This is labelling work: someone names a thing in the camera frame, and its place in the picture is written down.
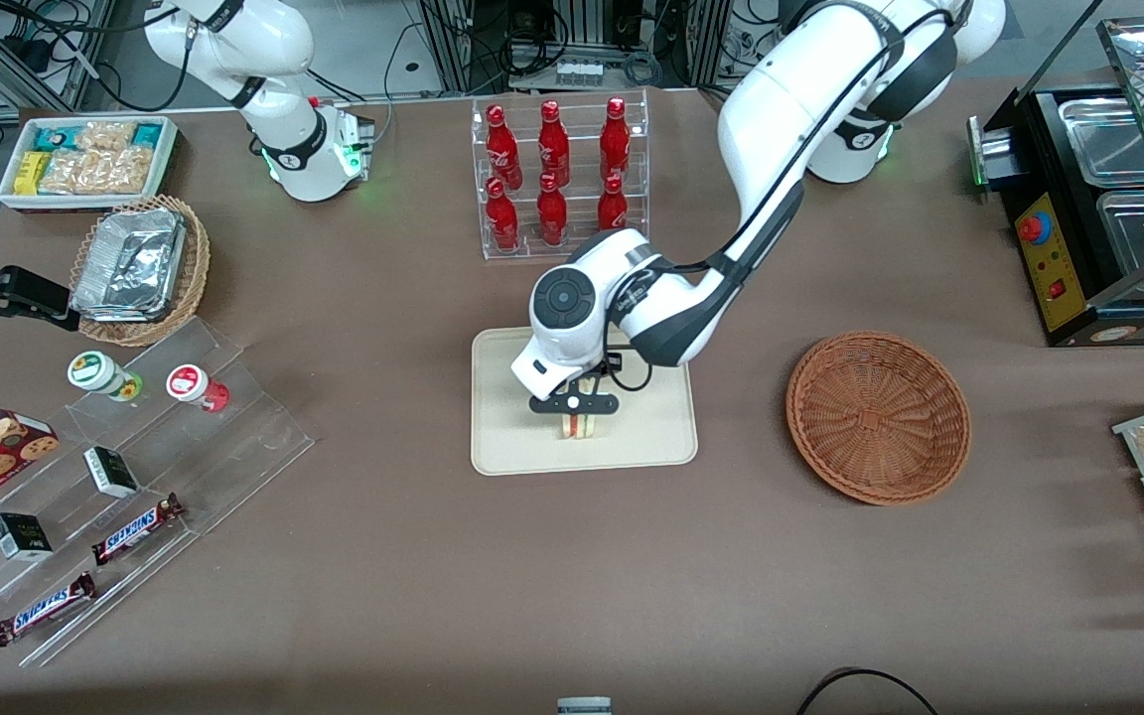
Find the beige plastic tray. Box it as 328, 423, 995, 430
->
471, 326, 699, 477

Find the light wicker basket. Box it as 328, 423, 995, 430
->
69, 195, 212, 349

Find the brown wicker basket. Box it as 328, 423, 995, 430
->
786, 331, 972, 507

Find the green lid cup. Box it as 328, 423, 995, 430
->
67, 351, 144, 403

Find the white snack bin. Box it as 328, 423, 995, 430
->
0, 114, 181, 215

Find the aluminium foil container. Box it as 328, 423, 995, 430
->
71, 207, 187, 324

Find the yellow snack pack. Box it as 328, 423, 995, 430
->
14, 151, 52, 197

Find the large clear cracker bag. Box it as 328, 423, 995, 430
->
41, 146, 153, 196

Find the red cola bottle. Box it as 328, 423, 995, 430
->
536, 173, 569, 247
486, 104, 523, 192
538, 99, 571, 188
600, 96, 632, 182
597, 175, 629, 235
486, 177, 521, 251

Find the small clear cracker bag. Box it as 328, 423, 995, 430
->
75, 120, 138, 153

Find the red lid cup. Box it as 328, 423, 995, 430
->
166, 364, 230, 414

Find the clear acrylic bottle rack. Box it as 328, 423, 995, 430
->
471, 87, 650, 261

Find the small black box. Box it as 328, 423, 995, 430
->
83, 446, 140, 500
0, 512, 54, 562

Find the clear acrylic stepped shelf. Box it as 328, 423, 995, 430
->
0, 316, 317, 668

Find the brown Snickers bar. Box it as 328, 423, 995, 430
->
91, 494, 186, 567
0, 572, 97, 647

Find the black food warmer cabinet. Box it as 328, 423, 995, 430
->
967, 15, 1144, 349

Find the dark grey left wrist camera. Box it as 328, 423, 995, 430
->
529, 391, 622, 417

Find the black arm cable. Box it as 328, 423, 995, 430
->
604, 8, 962, 393

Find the black floor cable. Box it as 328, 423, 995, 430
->
795, 668, 940, 715

